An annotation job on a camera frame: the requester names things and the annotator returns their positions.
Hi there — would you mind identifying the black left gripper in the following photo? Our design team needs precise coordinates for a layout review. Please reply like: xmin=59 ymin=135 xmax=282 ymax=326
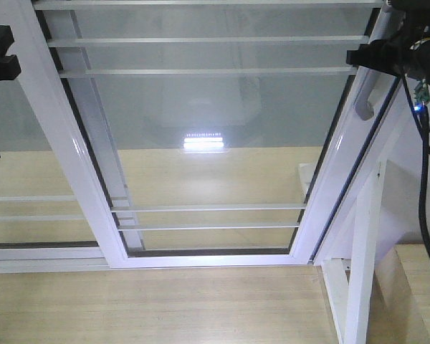
xmin=346 ymin=1 xmax=430 ymax=86

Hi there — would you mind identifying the white framed sliding glass door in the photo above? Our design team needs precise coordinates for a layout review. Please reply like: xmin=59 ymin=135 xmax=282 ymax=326
xmin=0 ymin=0 xmax=416 ymax=269

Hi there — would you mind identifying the green circuit board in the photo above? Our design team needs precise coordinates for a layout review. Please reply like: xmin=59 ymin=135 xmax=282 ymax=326
xmin=414 ymin=79 xmax=430 ymax=113

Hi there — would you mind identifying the white wooden support stand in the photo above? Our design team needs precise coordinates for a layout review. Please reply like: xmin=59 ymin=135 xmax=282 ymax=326
xmin=312 ymin=162 xmax=386 ymax=343

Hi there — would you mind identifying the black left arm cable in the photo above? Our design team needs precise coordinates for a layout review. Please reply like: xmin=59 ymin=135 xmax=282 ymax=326
xmin=401 ymin=71 xmax=430 ymax=305

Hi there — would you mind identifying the white fixed door frame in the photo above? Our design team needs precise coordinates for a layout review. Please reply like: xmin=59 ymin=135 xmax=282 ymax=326
xmin=0 ymin=0 xmax=430 ymax=277

